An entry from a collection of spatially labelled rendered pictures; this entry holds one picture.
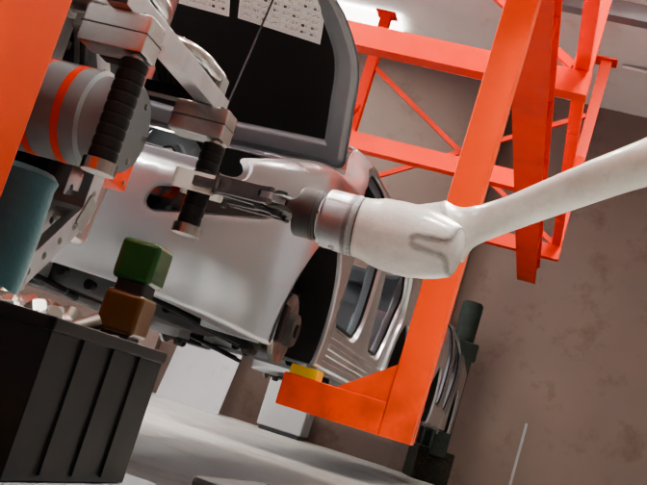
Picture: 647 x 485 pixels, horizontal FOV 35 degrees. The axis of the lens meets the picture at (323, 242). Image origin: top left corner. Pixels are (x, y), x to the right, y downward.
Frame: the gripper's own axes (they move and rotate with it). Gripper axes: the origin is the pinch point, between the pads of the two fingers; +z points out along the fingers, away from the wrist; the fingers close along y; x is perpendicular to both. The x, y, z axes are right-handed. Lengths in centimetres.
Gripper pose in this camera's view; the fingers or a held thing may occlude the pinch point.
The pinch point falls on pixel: (197, 184)
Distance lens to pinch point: 160.4
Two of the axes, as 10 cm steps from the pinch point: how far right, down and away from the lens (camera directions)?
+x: 2.9, -9.4, 1.5
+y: 1.8, 2.1, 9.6
